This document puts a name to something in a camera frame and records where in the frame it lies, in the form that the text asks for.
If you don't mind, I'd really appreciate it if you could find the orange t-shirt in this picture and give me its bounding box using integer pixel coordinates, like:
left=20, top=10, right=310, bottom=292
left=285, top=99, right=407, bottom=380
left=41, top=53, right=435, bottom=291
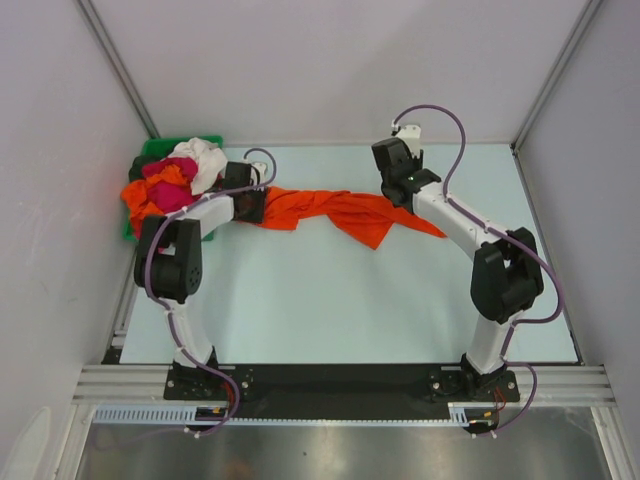
left=260, top=187, right=446, bottom=250
left=120, top=165, right=185, bottom=235

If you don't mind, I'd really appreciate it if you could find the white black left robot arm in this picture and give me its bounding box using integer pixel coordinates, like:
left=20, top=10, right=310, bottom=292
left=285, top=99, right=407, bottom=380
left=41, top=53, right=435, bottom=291
left=134, top=161, right=273, bottom=400

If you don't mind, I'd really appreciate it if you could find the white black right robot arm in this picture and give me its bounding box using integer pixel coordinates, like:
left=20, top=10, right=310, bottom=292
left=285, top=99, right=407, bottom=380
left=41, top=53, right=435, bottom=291
left=371, top=137, right=544, bottom=401

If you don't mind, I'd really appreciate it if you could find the white t-shirt in bin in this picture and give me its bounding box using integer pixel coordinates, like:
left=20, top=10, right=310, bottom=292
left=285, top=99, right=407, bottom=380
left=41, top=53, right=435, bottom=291
left=168, top=137, right=228, bottom=196

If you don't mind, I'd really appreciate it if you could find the green plastic bin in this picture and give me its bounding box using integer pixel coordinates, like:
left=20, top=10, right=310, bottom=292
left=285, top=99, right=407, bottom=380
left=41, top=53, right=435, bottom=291
left=122, top=135, right=224, bottom=242

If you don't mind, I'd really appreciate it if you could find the magenta t-shirt in bin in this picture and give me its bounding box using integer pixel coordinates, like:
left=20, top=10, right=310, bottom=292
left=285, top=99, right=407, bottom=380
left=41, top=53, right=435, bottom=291
left=128, top=157, right=201, bottom=240

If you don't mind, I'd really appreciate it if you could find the orange t-shirt in bin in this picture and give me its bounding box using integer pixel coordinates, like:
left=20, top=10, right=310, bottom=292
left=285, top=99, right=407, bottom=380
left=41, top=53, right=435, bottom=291
left=120, top=165, right=185, bottom=235

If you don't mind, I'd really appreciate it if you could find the dark green t-shirt in bin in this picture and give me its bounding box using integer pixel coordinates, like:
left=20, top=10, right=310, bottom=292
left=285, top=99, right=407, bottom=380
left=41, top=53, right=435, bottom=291
left=128, top=155, right=160, bottom=182

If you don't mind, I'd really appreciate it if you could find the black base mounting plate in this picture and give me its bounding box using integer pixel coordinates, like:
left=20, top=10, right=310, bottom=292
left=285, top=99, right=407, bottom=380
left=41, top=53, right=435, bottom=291
left=163, top=364, right=520, bottom=411

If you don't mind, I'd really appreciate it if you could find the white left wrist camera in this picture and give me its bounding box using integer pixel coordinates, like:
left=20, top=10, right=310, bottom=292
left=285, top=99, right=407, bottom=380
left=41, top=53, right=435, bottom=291
left=249, top=162, right=271, bottom=189

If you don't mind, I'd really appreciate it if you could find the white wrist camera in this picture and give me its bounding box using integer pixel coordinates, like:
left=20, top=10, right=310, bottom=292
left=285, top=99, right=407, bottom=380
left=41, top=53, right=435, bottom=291
left=249, top=162, right=271, bottom=189
left=392, top=124, right=422, bottom=158

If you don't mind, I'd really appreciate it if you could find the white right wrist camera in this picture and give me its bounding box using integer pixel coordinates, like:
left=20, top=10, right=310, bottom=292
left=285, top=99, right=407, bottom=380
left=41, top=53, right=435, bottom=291
left=392, top=124, right=422, bottom=158

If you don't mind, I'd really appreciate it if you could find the slotted grey cable duct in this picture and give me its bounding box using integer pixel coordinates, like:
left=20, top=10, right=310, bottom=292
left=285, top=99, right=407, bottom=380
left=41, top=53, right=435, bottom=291
left=93, top=404, right=496, bottom=428

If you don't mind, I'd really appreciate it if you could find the aluminium frame rail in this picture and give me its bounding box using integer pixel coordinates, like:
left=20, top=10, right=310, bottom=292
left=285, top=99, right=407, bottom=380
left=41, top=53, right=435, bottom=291
left=73, top=364, right=614, bottom=405

